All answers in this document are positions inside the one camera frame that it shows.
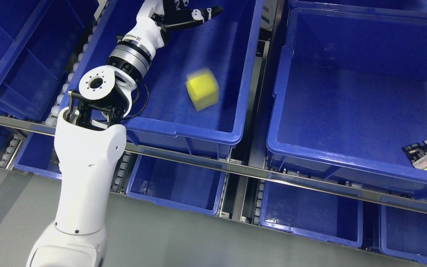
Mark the green circuit board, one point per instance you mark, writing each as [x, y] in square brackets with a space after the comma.
[416, 153]

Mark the metal shelf rack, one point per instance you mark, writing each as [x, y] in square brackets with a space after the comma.
[119, 17]

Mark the blue plastic bin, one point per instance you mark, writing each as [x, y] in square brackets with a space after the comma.
[164, 114]
[176, 185]
[350, 95]
[403, 234]
[36, 156]
[312, 214]
[37, 38]

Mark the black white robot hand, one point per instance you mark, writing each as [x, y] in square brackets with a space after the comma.
[178, 17]

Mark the yellow foam block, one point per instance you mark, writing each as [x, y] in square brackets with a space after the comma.
[203, 88]

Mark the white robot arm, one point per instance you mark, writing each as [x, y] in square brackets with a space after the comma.
[90, 139]

